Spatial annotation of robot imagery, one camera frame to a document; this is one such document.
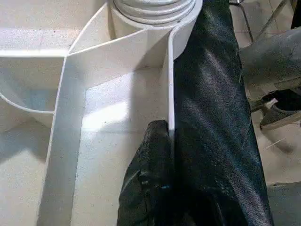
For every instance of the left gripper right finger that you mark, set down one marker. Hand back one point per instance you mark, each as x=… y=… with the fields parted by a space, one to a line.
x=200 y=202

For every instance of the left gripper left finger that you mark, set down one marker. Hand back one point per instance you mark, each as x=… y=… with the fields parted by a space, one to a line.
x=150 y=181

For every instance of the white plastic table top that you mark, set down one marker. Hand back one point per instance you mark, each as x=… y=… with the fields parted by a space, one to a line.
x=94 y=94

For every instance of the white plastic table leg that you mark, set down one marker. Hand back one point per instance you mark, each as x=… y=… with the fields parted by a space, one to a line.
x=152 y=9

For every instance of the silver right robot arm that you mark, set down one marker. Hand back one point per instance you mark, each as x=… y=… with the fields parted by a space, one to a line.
x=270 y=58

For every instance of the black metal frame bar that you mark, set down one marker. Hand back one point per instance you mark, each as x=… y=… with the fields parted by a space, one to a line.
x=247 y=21

